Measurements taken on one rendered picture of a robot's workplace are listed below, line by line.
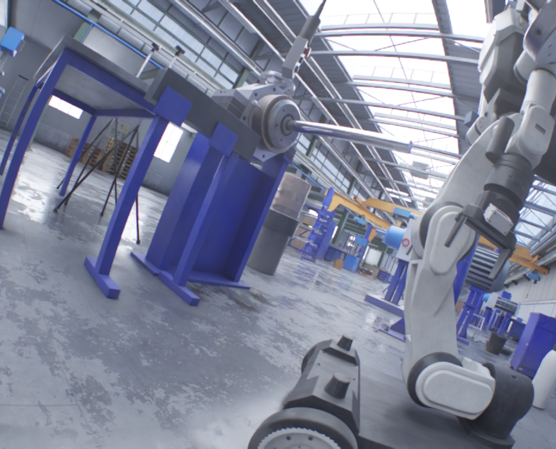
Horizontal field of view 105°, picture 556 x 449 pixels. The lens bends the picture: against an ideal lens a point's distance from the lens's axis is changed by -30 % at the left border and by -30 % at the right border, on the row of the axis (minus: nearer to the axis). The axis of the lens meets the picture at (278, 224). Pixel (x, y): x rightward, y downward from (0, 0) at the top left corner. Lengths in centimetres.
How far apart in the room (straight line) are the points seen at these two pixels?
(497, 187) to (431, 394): 45
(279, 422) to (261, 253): 275
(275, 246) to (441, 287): 263
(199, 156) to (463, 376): 154
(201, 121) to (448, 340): 116
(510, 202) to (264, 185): 182
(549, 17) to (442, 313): 63
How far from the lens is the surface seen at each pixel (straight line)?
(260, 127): 178
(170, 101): 120
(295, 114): 194
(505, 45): 101
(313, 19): 104
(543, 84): 75
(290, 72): 92
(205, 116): 131
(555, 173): 95
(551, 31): 57
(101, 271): 126
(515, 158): 60
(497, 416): 87
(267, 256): 319
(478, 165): 79
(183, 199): 167
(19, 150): 145
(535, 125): 64
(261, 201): 214
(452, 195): 75
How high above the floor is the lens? 46
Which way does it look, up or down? 1 degrees up
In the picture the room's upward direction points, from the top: 23 degrees clockwise
